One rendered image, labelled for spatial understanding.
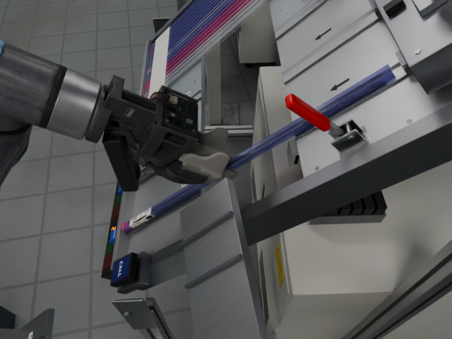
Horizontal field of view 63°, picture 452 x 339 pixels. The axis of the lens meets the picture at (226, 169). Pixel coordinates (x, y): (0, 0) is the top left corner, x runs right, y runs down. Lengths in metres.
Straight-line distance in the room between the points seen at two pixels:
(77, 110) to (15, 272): 1.25
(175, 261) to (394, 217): 0.52
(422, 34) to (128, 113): 0.31
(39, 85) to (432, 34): 0.38
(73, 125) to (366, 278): 0.61
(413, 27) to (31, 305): 1.43
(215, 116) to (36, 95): 1.41
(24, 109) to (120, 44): 2.02
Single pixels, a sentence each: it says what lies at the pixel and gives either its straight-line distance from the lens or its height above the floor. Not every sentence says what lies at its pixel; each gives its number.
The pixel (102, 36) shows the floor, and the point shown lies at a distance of 2.54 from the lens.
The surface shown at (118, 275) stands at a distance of 0.61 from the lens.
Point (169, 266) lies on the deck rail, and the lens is 0.60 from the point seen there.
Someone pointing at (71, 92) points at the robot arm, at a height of 1.07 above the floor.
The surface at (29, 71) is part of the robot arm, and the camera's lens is 0.44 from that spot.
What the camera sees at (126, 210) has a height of 0.73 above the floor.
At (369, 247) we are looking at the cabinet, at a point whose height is 0.62.
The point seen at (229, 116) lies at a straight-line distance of 1.87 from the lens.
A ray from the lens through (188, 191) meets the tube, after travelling 0.58.
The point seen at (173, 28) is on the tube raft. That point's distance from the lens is 1.02.
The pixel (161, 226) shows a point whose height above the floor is 0.79.
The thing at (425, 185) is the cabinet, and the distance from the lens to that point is 0.98.
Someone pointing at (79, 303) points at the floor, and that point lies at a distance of 1.49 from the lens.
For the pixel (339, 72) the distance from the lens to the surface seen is 0.52.
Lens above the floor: 1.34
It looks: 53 degrees down
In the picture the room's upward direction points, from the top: straight up
